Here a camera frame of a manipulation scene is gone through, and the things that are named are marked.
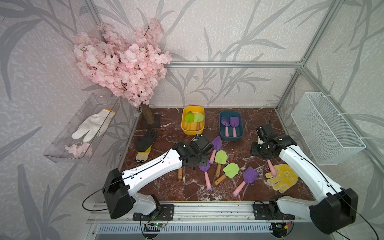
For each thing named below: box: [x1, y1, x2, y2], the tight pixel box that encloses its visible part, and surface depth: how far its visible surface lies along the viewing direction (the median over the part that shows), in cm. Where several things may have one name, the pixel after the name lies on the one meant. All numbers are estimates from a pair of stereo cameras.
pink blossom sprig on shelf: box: [64, 143, 93, 158], surface depth 60 cm
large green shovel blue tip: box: [185, 111, 195, 130], surface depth 117 cm
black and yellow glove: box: [135, 130, 157, 163], surface depth 100 cm
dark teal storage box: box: [219, 111, 244, 141], surface depth 107 cm
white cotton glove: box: [71, 109, 116, 143], surface depth 68 cm
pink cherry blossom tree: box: [73, 17, 172, 125], surface depth 72 cm
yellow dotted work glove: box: [265, 164, 299, 193], surface depth 85 cm
